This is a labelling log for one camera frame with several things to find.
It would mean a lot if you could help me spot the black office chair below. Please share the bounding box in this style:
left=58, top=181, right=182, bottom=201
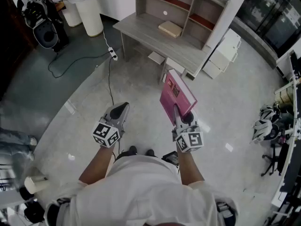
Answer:
left=260, top=142, right=285, bottom=178

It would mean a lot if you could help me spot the black floor cable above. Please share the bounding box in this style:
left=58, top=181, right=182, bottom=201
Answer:
left=48, top=51, right=111, bottom=79
left=107, top=57, right=115, bottom=106

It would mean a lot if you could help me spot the grey wooden desk with hutch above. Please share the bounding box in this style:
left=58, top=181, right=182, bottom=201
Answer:
left=112, top=12, right=210, bottom=84

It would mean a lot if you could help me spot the person's white shirt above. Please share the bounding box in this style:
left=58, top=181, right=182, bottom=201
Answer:
left=44, top=154, right=238, bottom=226

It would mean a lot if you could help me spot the white drawer cabinet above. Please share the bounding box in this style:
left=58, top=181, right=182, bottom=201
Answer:
left=202, top=28, right=242, bottom=80

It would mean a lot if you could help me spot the white ribbed pedestal table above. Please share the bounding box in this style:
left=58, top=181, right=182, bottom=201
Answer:
left=61, top=0, right=83, bottom=28
left=53, top=0, right=104, bottom=38

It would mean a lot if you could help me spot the tan cardboard box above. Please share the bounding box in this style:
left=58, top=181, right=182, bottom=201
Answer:
left=158, top=20, right=183, bottom=39

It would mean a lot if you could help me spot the white power cable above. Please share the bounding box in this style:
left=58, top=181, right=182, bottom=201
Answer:
left=102, top=30, right=111, bottom=49

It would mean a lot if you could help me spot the black white elbow tracker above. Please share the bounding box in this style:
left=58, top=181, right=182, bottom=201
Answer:
left=215, top=201, right=236, bottom=218
left=56, top=196, right=71, bottom=206

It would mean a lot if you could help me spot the black computer monitor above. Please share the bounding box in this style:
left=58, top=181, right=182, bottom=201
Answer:
left=289, top=51, right=301, bottom=80

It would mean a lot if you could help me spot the black floor box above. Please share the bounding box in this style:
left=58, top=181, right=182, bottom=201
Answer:
left=53, top=20, right=70, bottom=53

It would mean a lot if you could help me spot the white power strip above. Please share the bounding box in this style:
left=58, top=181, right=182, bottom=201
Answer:
left=107, top=46, right=119, bottom=61

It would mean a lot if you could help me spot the white storage shelf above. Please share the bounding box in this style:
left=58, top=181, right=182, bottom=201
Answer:
left=274, top=86, right=296, bottom=114

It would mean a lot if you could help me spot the white black headset rig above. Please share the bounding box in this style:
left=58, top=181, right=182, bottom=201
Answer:
left=259, top=104, right=281, bottom=120
left=252, top=118, right=274, bottom=141
left=22, top=0, right=59, bottom=49

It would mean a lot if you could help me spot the black waist device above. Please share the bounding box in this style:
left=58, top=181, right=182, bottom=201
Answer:
left=161, top=151, right=180, bottom=167

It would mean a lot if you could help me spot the pink book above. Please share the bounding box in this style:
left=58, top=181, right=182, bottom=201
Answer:
left=159, top=69, right=198, bottom=127

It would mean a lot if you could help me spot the thin black body cable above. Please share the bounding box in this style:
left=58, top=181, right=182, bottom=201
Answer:
left=112, top=145, right=123, bottom=162

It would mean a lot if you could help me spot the cream cylinder stand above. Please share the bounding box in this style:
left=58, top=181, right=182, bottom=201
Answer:
left=24, top=175, right=50, bottom=194

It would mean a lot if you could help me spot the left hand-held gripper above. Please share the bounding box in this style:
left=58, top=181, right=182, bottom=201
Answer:
left=91, top=102, right=131, bottom=148

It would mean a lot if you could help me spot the long white office desk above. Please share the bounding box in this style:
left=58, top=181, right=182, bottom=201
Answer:
left=270, top=50, right=301, bottom=209

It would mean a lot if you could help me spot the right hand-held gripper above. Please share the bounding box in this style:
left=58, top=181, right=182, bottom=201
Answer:
left=172, top=103, right=205, bottom=153

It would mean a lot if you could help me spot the person's right forearm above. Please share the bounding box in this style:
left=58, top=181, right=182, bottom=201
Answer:
left=177, top=149, right=206, bottom=186

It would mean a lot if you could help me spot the person's left forearm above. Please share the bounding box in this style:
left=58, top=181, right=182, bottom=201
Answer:
left=78, top=145, right=114, bottom=187

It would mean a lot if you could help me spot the dark glass door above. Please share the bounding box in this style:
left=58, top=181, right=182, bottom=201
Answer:
left=235, top=0, right=301, bottom=57

